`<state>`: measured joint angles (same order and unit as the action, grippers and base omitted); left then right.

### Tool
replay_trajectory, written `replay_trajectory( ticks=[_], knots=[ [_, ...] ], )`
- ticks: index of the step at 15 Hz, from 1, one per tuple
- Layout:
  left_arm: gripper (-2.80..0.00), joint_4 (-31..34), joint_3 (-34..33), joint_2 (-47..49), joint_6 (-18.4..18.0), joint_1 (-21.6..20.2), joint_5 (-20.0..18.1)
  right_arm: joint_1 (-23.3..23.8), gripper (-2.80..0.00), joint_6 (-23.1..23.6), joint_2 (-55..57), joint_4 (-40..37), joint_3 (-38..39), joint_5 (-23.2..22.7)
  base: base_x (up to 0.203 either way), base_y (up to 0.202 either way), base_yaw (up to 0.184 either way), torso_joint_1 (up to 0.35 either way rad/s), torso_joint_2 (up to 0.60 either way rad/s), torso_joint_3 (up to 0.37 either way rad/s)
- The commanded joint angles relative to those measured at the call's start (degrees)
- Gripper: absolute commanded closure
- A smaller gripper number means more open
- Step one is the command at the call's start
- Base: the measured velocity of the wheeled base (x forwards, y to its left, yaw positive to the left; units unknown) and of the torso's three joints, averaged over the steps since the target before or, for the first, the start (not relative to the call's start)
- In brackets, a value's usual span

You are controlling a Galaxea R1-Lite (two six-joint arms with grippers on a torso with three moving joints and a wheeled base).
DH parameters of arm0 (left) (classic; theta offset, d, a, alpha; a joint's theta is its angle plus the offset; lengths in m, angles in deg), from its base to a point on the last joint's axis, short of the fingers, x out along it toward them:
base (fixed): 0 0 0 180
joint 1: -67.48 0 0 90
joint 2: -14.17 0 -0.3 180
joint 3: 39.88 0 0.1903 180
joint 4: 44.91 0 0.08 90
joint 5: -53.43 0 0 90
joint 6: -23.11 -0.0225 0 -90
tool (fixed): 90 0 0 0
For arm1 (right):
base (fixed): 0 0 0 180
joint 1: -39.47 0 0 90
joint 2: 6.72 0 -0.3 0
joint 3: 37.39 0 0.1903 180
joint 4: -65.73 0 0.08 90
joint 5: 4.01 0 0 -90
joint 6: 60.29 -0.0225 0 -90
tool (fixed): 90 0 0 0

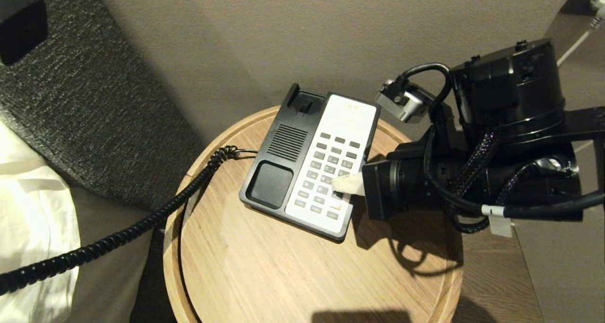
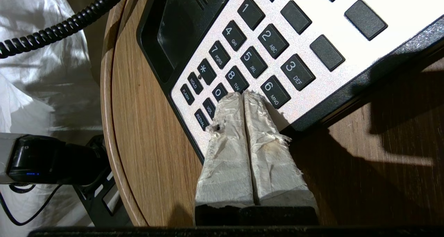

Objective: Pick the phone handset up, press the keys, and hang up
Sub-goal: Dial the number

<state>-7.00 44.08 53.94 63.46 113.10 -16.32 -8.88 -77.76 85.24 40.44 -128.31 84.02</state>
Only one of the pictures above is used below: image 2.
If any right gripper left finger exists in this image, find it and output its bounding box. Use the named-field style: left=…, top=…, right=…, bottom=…
left=195, top=92, right=257, bottom=226

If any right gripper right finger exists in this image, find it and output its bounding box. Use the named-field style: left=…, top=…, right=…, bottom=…
left=243, top=90, right=320, bottom=226

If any black and silver desk phone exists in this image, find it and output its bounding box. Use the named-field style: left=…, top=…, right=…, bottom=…
left=136, top=0, right=444, bottom=163

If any white plastic sheet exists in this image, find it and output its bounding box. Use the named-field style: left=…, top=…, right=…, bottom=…
left=0, top=0, right=117, bottom=227

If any black metal bracket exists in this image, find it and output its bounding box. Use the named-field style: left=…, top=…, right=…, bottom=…
left=72, top=136, right=134, bottom=227

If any thin black cable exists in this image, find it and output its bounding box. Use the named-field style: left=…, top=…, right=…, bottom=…
left=0, top=184, right=63, bottom=227

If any black coiled phone cord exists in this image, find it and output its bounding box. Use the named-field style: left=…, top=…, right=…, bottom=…
left=0, top=0, right=134, bottom=59

